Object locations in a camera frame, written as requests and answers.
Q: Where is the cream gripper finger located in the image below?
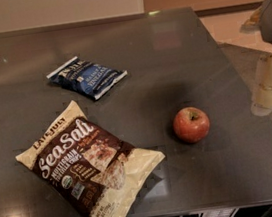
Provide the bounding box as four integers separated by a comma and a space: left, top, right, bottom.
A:
251, 53, 272, 116
243, 7, 262, 28

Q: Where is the red apple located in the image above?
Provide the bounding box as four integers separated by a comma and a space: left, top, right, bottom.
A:
173, 107, 210, 143

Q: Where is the blue chip bag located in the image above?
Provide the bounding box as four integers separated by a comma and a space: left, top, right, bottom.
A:
47, 56, 128, 100

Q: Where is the Sea Salt tortilla chip bag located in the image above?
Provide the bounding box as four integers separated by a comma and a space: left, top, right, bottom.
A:
16, 101, 164, 217

